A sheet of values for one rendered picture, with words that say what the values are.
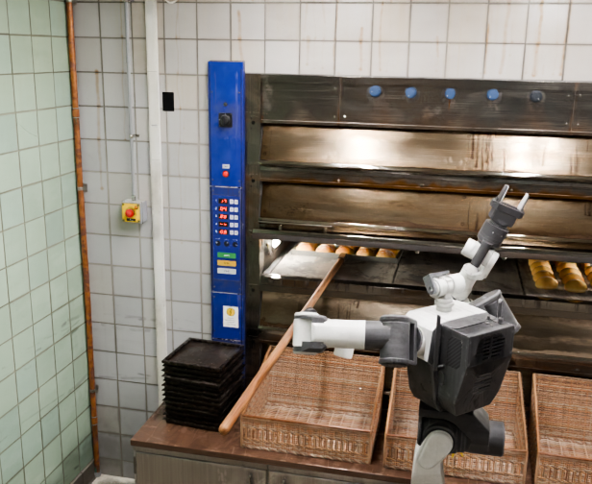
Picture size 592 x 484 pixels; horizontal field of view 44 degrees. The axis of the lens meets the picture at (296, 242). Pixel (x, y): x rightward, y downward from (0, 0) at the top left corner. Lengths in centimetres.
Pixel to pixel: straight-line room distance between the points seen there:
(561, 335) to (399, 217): 87
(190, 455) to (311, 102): 160
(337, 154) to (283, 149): 25
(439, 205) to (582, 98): 71
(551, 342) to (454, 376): 114
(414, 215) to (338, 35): 83
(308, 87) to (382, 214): 63
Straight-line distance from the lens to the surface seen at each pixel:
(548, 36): 314
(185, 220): 344
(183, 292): 355
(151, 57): 339
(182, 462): 326
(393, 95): 315
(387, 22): 314
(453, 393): 232
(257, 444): 316
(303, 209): 326
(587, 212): 324
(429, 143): 316
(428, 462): 253
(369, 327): 223
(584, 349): 339
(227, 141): 327
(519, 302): 330
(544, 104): 316
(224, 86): 326
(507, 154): 316
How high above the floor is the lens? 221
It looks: 15 degrees down
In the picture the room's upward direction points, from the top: 1 degrees clockwise
